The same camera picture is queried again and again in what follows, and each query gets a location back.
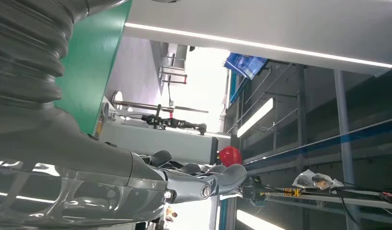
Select green table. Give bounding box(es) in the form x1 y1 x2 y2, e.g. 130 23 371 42
55 0 133 136

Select red round object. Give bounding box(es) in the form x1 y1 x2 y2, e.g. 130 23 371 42
218 146 243 168

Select ceiling light panel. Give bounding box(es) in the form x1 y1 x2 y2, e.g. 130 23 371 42
236 97 275 138
236 209 286 230

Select blue screen monitor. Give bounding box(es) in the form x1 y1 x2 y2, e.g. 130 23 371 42
224 52 269 81

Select clear plastic bag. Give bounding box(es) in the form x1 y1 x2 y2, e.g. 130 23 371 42
292 169 344 190

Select grey metal pillar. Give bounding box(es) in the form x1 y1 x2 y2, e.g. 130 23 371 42
334 69 362 230

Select white wall light strip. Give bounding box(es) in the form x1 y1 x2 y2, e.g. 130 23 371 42
124 22 392 69

